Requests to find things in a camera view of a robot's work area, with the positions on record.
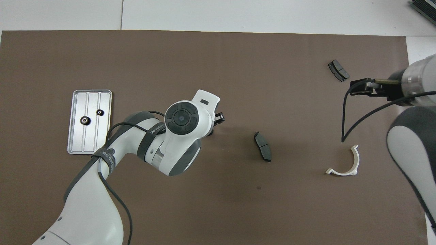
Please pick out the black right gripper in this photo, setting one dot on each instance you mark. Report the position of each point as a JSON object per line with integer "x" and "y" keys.
{"x": 391, "y": 91}

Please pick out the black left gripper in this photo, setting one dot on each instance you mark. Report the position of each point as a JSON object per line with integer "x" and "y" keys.
{"x": 219, "y": 118}

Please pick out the small black bearing gear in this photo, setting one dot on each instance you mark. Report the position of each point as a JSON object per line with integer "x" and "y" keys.
{"x": 99, "y": 112}

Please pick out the large black bearing gear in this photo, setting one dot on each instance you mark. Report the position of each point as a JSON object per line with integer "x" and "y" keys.
{"x": 85, "y": 120}

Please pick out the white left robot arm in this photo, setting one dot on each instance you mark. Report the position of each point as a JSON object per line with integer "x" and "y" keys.
{"x": 92, "y": 211}

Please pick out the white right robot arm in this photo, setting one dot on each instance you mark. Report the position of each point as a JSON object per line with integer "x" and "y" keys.
{"x": 408, "y": 143}

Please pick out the silver metal tray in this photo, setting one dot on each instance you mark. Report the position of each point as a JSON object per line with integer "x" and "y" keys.
{"x": 78, "y": 139}

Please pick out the dark grey brake pad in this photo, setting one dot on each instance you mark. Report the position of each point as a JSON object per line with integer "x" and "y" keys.
{"x": 339, "y": 70}
{"x": 263, "y": 146}

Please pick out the brown table mat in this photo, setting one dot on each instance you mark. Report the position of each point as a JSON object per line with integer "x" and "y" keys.
{"x": 238, "y": 204}

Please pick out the dark ribbed metal device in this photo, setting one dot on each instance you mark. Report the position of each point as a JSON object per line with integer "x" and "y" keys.
{"x": 425, "y": 8}

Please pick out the white curved plastic bracket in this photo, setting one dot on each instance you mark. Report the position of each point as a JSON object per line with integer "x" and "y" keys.
{"x": 356, "y": 160}

